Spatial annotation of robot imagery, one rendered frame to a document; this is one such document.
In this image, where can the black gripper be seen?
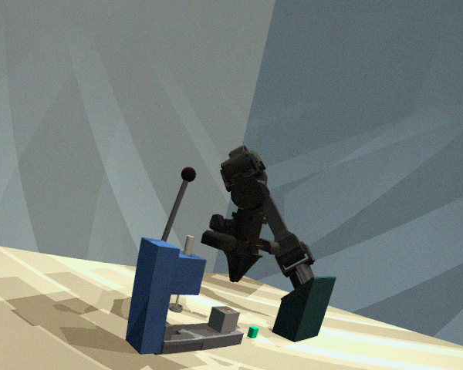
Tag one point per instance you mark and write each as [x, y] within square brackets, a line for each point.
[242, 248]

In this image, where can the tan block with round hole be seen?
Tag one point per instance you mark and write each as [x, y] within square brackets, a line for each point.
[221, 320]

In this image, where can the teal block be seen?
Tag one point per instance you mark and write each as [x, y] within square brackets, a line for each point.
[252, 332]

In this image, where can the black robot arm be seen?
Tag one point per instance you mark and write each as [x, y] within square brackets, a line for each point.
[245, 177]

